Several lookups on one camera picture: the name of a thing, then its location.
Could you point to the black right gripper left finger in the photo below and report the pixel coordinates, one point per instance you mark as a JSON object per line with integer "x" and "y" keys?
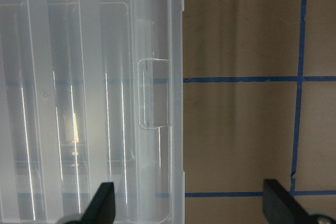
{"x": 102, "y": 207}

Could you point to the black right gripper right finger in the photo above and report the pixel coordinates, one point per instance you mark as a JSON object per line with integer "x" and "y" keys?
{"x": 279, "y": 207}

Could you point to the clear plastic box lid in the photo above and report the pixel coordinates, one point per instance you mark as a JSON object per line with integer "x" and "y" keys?
{"x": 91, "y": 92}

